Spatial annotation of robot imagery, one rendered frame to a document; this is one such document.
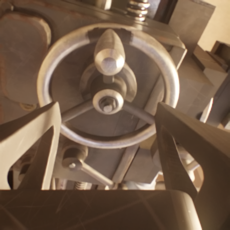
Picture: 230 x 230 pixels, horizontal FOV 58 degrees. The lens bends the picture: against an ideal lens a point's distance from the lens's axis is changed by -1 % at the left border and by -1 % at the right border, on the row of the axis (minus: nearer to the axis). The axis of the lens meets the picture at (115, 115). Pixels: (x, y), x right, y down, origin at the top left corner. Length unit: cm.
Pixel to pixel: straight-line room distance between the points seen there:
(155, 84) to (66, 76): 16
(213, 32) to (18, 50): 401
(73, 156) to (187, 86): 25
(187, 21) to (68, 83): 28
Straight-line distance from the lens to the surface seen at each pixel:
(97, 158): 50
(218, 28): 426
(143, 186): 120
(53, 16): 35
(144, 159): 50
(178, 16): 49
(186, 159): 43
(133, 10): 41
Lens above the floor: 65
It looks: 10 degrees up
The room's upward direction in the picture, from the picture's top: 103 degrees clockwise
